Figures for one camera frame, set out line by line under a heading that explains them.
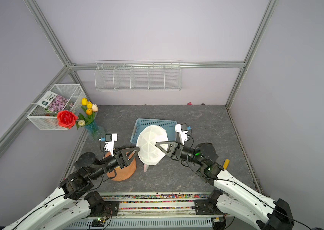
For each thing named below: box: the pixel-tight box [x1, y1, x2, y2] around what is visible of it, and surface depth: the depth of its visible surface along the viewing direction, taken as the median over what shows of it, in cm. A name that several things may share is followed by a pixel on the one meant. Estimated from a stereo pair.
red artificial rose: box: [56, 110, 79, 129], surface depth 67 cm
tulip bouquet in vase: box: [75, 97, 105, 141], surface depth 83 cm
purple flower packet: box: [36, 90, 75, 114], surface depth 75 cm
